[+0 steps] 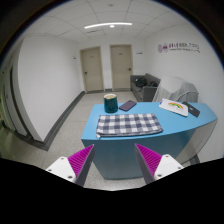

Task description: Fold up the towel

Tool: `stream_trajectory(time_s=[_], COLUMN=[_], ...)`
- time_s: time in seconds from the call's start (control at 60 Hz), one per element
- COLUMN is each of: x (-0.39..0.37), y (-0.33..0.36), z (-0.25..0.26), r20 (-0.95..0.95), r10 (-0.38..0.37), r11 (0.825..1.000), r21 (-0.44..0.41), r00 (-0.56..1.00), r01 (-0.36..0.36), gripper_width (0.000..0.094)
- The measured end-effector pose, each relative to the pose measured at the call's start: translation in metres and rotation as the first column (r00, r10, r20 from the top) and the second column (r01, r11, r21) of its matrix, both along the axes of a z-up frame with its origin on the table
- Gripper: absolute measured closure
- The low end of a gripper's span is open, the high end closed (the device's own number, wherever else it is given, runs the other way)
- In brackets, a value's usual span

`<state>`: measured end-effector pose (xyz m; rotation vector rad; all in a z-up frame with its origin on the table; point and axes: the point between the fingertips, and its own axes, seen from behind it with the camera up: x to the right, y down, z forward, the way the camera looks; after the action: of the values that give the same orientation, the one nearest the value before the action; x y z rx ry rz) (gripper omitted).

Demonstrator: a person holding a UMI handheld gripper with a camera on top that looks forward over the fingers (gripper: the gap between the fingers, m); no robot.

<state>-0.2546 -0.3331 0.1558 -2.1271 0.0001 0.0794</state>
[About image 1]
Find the grey sofa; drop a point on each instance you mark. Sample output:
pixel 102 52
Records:
pixel 146 93

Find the wall logo sign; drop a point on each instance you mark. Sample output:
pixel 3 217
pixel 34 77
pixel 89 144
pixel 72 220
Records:
pixel 178 46

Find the blue table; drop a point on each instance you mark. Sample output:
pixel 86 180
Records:
pixel 182 138

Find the black bag on sofa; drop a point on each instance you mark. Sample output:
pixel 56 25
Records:
pixel 141 82

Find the dark green mug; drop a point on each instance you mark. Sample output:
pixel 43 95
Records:
pixel 110 103

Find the right beige door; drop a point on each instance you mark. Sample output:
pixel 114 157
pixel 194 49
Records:
pixel 121 64

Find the left beige door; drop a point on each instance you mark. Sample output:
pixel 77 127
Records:
pixel 92 69

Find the ceiling light strip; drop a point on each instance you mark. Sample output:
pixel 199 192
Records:
pixel 110 24

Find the beige door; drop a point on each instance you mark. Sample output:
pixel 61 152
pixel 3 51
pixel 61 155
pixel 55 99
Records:
pixel 121 64
pixel 92 69

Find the white covered chair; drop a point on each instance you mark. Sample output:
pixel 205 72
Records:
pixel 176 89

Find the dark smartphone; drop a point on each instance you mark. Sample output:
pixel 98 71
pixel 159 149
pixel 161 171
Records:
pixel 127 106

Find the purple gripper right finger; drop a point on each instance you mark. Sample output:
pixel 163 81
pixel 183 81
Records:
pixel 153 165

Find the blue checkered towel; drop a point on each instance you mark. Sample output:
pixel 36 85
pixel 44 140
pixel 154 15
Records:
pixel 126 125

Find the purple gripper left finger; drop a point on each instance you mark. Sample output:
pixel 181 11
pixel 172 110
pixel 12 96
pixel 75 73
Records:
pixel 75 167

